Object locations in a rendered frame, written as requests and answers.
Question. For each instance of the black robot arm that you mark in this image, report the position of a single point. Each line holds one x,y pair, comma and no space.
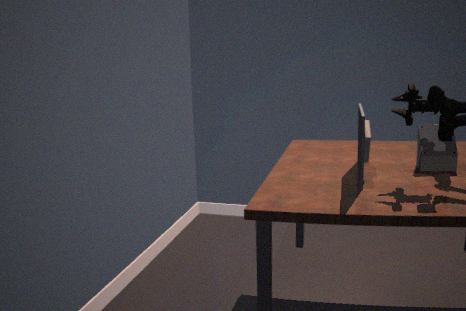
448,121

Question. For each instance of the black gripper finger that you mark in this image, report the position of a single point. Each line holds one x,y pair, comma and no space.
404,97
400,112

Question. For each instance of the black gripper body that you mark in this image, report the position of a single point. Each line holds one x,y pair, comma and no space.
418,105

